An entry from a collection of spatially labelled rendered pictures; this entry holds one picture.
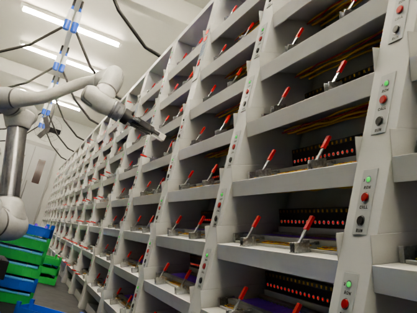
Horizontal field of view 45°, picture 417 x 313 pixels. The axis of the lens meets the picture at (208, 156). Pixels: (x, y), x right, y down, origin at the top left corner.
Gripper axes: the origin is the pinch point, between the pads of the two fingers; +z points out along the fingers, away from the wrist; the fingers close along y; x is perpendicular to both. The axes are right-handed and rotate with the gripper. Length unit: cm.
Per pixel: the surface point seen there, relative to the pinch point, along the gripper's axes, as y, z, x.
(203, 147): 59, 8, -11
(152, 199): 1.7, 12.0, -29.3
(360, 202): 161, 12, -35
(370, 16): 151, 4, 7
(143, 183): -42.8, 12.2, -17.4
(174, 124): 3.7, 4.0, 8.1
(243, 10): 63, -4, 45
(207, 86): 27.1, 5.0, 24.8
